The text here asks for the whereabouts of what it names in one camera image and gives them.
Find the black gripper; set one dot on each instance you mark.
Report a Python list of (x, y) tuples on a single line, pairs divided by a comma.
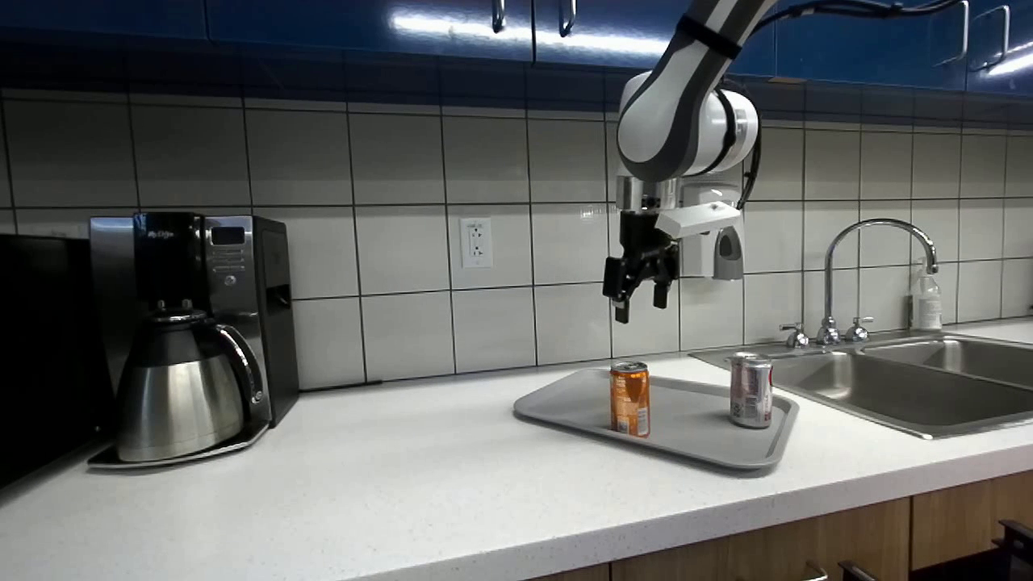
[(643, 249)]

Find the orange soda can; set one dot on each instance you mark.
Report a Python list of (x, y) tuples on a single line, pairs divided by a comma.
[(631, 403)]

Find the silver can with red print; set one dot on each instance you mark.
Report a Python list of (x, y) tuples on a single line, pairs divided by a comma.
[(748, 389)]

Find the grey plastic tray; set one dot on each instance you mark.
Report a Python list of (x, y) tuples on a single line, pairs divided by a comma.
[(689, 429)]

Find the chrome gooseneck faucet spout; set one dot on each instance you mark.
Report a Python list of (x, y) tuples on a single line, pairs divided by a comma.
[(828, 280)]

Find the blue glossy cabinet door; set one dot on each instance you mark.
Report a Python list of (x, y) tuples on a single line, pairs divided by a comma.
[(1021, 33), (602, 33), (858, 51), (267, 20)]

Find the clear soap pump bottle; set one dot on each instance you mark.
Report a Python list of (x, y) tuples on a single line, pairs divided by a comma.
[(923, 308)]

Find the wooden cabinet front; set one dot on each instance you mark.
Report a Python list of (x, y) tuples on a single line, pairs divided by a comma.
[(776, 549), (963, 517)]

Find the stainless steel double sink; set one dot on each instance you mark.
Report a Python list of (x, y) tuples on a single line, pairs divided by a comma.
[(913, 391)]

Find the black coffee maker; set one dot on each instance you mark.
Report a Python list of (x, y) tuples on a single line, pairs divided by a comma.
[(243, 293)]

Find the stainless steel coffee carafe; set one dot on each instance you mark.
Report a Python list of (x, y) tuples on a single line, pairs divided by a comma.
[(178, 397)]

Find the black microwave oven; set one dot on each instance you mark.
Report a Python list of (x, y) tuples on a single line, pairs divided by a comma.
[(42, 355)]

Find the white wall soap dispenser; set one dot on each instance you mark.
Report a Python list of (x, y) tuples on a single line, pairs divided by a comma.
[(725, 261)]

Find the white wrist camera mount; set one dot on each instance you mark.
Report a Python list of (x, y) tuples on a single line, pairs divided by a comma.
[(698, 214)]

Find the white wall power outlet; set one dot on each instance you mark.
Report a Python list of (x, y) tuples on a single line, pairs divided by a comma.
[(475, 243)]

